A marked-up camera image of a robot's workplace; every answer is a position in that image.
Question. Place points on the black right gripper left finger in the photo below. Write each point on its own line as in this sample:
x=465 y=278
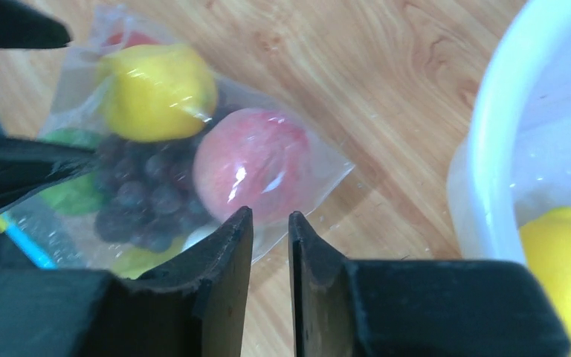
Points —
x=193 y=305

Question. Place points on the purple grape bunch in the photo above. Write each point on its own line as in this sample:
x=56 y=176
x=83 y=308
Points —
x=150 y=196

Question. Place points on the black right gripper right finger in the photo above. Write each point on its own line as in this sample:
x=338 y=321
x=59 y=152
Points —
x=350 y=307

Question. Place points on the red orange wax apple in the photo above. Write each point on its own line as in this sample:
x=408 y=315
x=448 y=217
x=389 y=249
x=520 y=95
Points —
x=129 y=39

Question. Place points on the green custard apple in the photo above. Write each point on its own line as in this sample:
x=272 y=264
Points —
x=78 y=196

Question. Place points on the white plastic basket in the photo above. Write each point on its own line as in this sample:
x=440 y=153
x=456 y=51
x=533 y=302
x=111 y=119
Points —
x=515 y=163

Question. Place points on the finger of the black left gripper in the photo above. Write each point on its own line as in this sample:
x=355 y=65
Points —
x=29 y=166
x=24 y=27

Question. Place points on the pink peach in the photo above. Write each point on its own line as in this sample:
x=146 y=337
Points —
x=257 y=158

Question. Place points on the white garlic bulb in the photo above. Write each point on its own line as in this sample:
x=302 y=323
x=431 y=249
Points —
x=198 y=235

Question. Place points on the yellow green starfruit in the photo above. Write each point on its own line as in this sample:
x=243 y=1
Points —
x=134 y=262

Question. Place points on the clear zip top bag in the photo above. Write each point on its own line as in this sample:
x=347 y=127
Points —
x=53 y=240

